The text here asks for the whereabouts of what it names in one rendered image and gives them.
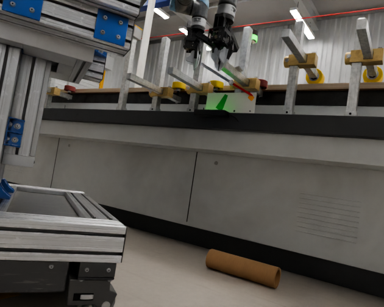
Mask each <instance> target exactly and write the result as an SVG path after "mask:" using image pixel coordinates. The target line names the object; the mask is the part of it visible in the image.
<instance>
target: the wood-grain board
mask: <svg viewBox="0 0 384 307"><path fill-rule="evenodd" d="M186 88H187V87H186ZM286 88H287V84H280V85H268V86H267V89H265V90H262V91H286ZM120 89H121V88H93V89H76V91H75V93H70V94H93V93H120ZM348 90H349V83H308V84H297V91H348ZM367 90H384V82H361V83H360V91H367ZM61 92H63V93H67V94H68V92H67V91H65V90H61ZM148 92H149V90H148V89H146V88H129V92H128V93H148ZM186 92H187V91H186V89H185V91H180V93H186ZM217 92H235V90H231V89H230V85H227V86H224V87H223V90H218V91H217Z"/></svg>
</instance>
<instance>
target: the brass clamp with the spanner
mask: <svg viewBox="0 0 384 307"><path fill-rule="evenodd" d="M248 79H249V86H242V85H240V84H239V83H238V82H236V81H235V80H233V81H234V82H235V84H236V85H238V86H240V87H242V88H243V89H244V90H246V91H259V89H260V80H258V79H257V78H248ZM230 89H231V90H235V89H239V88H237V87H235V86H231V85H230Z"/></svg>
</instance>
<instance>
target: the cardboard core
mask: <svg viewBox="0 0 384 307"><path fill-rule="evenodd" d="M205 263H206V266H207V267H209V268H211V269H214V270H218V271H221V272H224V273H227V274H230V275H234V276H236V277H240V278H244V279H246V280H249V281H253V282H256V283H259V284H262V285H265V286H269V287H271V288H274V289H276V288H277V287H278V285H279V282H280V277H281V269H280V268H279V267H276V266H272V265H269V264H265V263H261V262H258V261H254V260H251V259H247V258H243V257H240V256H236V255H233V254H229V253H226V252H222V251H219V250H215V249H210V250H209V251H208V253H207V256H206V260H205Z"/></svg>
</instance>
